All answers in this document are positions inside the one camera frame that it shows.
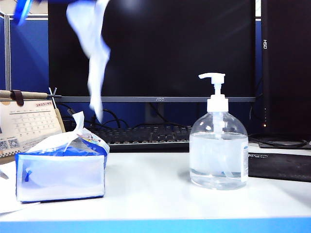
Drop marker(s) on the black mouse pad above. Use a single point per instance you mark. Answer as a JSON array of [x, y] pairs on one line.
[[279, 167]]

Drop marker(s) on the white tissue in pack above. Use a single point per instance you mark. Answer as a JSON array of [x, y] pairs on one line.
[[78, 121]]

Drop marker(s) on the white tissue sheet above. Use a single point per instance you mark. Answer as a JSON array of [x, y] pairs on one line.
[[94, 60]]

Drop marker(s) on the black keyboard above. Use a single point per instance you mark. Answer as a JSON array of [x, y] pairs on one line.
[[136, 136]]

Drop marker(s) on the clear pump alcohol bottle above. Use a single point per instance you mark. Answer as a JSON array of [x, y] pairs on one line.
[[218, 157]]

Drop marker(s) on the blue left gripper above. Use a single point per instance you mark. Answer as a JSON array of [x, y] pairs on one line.
[[22, 9]]

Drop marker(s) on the blue white tissue pack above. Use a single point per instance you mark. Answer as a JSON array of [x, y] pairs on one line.
[[60, 174]]

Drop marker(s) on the black HSD monitor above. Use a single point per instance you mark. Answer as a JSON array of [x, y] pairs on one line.
[[286, 72]]

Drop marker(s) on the black AOC monitor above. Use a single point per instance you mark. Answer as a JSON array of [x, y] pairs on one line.
[[170, 48]]

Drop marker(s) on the beige desk calendar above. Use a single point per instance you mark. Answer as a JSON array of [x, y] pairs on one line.
[[29, 121]]

